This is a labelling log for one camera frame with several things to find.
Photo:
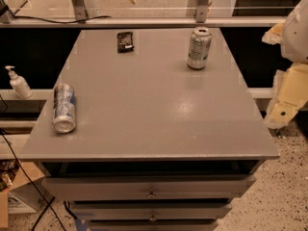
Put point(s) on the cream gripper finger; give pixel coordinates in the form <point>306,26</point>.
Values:
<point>289,95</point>

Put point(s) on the green 7up can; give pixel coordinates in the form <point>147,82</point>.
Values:
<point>200,43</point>

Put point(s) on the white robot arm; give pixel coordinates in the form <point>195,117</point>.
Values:
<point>292,35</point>

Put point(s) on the blue silver lying can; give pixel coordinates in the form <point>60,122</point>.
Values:
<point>64,120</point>

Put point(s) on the top grey drawer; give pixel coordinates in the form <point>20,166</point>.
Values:
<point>148,188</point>

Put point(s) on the grey drawer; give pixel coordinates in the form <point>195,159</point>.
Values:
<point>159,225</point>
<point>148,188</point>
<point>151,211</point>

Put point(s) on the grey drawer cabinet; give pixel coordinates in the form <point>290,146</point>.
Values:
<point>147,114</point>

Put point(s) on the black snack packet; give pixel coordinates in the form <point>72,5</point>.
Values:
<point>125,42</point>

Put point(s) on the bottom grey drawer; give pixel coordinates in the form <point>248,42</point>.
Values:
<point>159,225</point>

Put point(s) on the middle grey drawer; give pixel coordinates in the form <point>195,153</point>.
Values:
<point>151,211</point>

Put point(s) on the white pump bottle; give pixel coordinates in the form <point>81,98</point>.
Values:
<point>19,84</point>

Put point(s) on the cardboard box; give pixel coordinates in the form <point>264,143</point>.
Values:
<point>22,197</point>

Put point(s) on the right metal bracket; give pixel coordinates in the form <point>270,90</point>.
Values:
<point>201,11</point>

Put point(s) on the metal bracket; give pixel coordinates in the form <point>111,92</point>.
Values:
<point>79,9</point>
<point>201,11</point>

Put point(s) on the left metal bracket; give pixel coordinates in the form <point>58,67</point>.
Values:
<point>79,9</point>

